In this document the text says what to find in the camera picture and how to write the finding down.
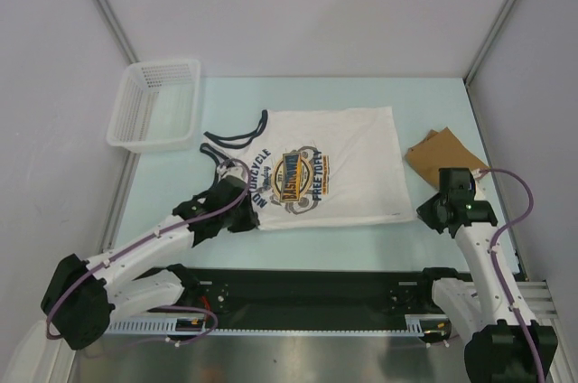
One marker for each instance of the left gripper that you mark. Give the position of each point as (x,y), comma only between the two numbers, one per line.
(249,220)

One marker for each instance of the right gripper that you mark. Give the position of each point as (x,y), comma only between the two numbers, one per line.
(424,213)

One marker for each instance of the tan tank top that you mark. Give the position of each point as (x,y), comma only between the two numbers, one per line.
(440,149)

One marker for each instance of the white tank top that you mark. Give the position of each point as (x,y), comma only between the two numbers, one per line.
(321,168)

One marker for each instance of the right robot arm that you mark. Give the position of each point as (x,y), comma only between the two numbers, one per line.
(503,339)

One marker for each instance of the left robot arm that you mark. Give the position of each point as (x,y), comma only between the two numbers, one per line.
(85,296)

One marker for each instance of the white plastic basket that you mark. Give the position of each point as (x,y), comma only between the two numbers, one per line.
(157,106)

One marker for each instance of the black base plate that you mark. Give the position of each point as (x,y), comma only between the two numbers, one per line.
(297,300)

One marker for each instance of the white cable duct right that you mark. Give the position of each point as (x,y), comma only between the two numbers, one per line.
(431,322)

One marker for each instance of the white cable duct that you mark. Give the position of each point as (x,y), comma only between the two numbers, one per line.
(431,322)
(157,326)

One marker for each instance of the white cable duct left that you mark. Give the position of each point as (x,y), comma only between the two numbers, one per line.
(157,326)

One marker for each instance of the right aluminium corner post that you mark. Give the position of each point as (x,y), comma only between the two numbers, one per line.
(499,22)

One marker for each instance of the aluminium corner post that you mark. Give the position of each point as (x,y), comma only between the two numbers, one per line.
(116,31)
(499,22)

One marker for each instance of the left aluminium corner post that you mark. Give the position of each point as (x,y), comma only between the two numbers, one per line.
(116,31)

